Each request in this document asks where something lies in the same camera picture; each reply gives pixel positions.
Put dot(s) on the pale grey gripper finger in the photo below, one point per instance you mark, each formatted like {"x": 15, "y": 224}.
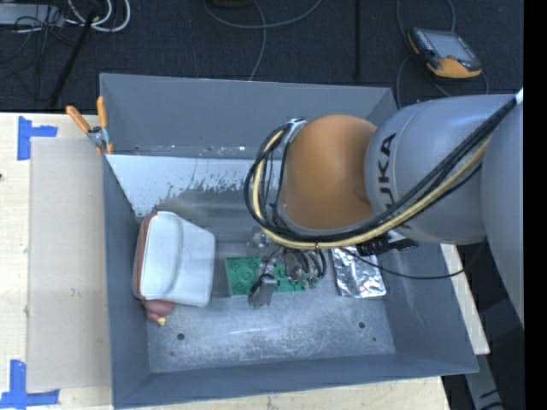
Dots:
{"x": 268, "y": 291}
{"x": 254, "y": 294}

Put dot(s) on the dark green flat block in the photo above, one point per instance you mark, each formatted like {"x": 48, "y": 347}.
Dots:
{"x": 241, "y": 276}

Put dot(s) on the grey metal bin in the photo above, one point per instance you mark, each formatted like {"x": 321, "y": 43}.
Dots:
{"x": 265, "y": 340}

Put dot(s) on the silver foil packet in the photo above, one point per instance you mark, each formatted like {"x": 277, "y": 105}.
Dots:
{"x": 359, "y": 278}

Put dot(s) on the white and brown soft bag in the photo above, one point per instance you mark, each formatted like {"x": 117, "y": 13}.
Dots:
{"x": 179, "y": 259}

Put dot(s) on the pink toy with yellow tip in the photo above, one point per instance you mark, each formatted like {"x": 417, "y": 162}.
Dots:
{"x": 159, "y": 309}

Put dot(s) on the brown cardboard board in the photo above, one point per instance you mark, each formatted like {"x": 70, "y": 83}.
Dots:
{"x": 64, "y": 271}

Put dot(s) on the black cylinder on white bracket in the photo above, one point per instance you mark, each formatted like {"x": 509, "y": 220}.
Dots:
{"x": 378, "y": 246}

